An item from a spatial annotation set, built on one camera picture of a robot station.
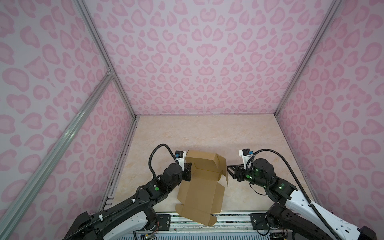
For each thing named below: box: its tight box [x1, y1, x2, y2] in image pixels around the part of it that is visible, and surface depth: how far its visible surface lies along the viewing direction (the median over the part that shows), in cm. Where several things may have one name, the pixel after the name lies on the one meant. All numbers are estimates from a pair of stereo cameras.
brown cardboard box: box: [175, 150, 229, 227], surface depth 75 cm
